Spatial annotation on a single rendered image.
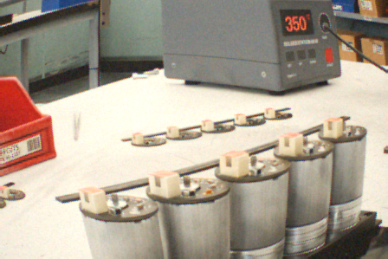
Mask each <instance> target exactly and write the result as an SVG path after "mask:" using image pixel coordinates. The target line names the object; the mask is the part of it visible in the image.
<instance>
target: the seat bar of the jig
mask: <svg viewBox="0 0 388 259"><path fill-rule="evenodd" d="M377 214H378V213H377V212H376V211H367V210H361V211H360V217H359V222H358V223H357V224H356V225H355V226H353V227H351V228H349V229H346V230H341V231H339V232H331V233H327V235H326V241H325V244H324V245H322V246H321V247H319V248H318V249H316V250H313V251H310V252H308V253H304V254H300V255H295V256H284V257H283V258H282V259H333V258H334V257H336V256H338V255H340V254H341V253H343V252H344V251H345V250H347V249H349V248H351V247H352V246H353V245H354V244H355V243H357V242H359V241H360V240H362V239H363V238H364V237H366V236H367V235H369V234H371V233H372V232H373V231H374V230H375V224H376V219H377Z"/></svg>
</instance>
